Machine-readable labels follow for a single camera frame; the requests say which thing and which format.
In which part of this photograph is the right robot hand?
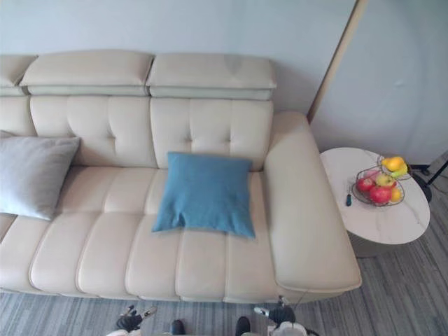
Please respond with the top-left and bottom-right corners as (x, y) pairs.
(253, 296), (298, 323)

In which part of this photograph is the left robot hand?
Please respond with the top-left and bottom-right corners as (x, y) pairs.
(117, 304), (159, 330)

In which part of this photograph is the light grey cushion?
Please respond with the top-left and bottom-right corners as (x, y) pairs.
(0, 129), (82, 222)

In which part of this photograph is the dark right robot foot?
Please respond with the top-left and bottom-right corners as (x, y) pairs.
(234, 316), (253, 336)

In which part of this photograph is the dark robot foot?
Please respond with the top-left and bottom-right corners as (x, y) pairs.
(169, 318), (186, 336)
(234, 316), (253, 336)

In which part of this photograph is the dark left robot foot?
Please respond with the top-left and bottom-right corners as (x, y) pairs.
(169, 318), (186, 336)

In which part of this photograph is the cream leather sofa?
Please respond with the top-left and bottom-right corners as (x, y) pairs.
(0, 50), (363, 306)

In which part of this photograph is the round white marble side table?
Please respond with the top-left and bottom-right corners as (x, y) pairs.
(319, 147), (432, 259)

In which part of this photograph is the blue cushion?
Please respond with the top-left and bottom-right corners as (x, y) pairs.
(150, 150), (256, 239)

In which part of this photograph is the small red apple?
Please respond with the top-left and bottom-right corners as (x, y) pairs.
(356, 177), (376, 193)

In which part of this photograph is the large red apple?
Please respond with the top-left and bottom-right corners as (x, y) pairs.
(369, 185), (393, 205)

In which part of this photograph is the yellow red apple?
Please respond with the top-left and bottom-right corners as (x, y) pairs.
(375, 173), (397, 188)

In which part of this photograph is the yellow pear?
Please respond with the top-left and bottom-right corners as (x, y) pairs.
(381, 156), (406, 172)

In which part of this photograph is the cream leather sofa headrest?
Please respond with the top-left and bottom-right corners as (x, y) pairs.
(0, 53), (39, 98)
(145, 52), (278, 99)
(19, 50), (155, 97)

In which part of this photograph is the wire fruit basket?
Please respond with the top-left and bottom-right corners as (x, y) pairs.
(351, 155), (414, 207)

